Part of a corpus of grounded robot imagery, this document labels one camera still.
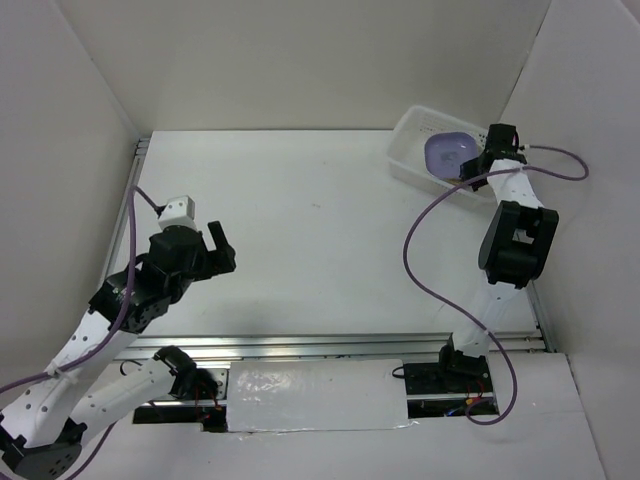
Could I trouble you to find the purple panda plate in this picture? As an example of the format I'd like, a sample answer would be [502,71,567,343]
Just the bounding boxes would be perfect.
[424,132,479,181]

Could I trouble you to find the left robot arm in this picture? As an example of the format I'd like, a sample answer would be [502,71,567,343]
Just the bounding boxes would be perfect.
[1,221,236,479]

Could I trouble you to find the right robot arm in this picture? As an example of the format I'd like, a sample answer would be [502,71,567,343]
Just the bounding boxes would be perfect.
[403,123,559,396]

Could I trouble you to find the white plastic bin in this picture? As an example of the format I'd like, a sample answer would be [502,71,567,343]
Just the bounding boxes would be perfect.
[386,105,488,196]

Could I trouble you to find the white foil cover sheet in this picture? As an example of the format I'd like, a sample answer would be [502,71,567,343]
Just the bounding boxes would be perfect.
[226,359,410,433]

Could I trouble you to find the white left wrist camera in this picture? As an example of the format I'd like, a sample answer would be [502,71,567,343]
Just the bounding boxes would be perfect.
[158,195,197,231]

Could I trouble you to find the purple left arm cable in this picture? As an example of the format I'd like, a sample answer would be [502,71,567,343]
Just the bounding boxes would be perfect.
[0,185,169,480]

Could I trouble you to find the aluminium table edge rail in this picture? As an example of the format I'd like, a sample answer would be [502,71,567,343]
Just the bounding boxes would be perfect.
[112,329,546,359]

